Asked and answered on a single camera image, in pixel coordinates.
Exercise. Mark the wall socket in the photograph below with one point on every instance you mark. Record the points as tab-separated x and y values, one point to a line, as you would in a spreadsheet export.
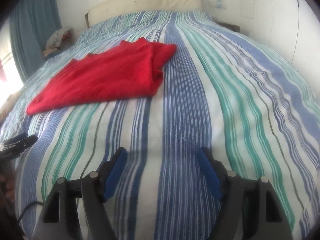
217	3

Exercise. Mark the white wardrobe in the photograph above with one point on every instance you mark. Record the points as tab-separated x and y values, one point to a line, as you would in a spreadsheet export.
275	12

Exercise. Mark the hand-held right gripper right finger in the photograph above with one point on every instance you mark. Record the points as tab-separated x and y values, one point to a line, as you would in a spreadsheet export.
210	177

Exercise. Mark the pile of striped clothes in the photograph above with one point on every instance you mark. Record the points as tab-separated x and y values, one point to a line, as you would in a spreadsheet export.
56	40

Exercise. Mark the teal curtain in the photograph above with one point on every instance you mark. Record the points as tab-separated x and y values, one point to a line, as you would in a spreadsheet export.
35	25

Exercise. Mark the cream padded headboard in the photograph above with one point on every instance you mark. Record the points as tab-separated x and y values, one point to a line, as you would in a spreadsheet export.
145	3

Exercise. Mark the striped bed sheet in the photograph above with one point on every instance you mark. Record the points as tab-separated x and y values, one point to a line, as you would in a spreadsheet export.
200	105

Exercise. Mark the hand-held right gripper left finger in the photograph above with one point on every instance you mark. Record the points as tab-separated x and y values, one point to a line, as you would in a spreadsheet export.
113	177

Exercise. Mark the red sweater with white animal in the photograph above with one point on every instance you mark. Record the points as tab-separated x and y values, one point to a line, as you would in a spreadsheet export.
107	75

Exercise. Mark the dark wooden nightstand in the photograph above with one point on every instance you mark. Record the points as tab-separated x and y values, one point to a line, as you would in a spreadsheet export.
228	27

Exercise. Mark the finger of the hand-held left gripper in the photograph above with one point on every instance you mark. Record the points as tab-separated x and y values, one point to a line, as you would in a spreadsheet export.
25	142

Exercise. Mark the person's left hand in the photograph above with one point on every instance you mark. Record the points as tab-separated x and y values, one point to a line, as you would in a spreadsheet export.
6	183

